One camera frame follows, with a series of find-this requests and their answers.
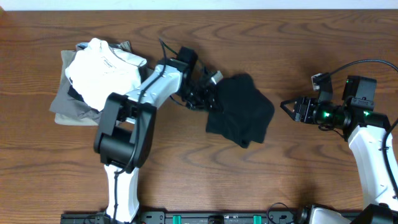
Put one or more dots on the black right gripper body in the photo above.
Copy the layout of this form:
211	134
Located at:
322	114

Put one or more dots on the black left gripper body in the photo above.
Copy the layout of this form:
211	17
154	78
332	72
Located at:
198	98

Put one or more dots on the black t-shirt with logo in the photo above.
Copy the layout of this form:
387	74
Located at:
243	114

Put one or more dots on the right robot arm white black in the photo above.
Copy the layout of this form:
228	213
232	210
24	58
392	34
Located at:
369	138

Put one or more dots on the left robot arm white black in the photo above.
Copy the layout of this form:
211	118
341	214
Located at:
126	128

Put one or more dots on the white folded t-shirt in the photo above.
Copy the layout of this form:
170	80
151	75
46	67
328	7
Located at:
99	70

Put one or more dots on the black folded t-shirt in pile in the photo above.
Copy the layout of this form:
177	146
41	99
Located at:
74	94

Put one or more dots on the grey folded t-shirt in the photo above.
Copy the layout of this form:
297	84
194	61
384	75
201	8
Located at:
62	98

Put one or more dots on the black mounting rail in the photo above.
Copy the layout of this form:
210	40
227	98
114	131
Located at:
277	214

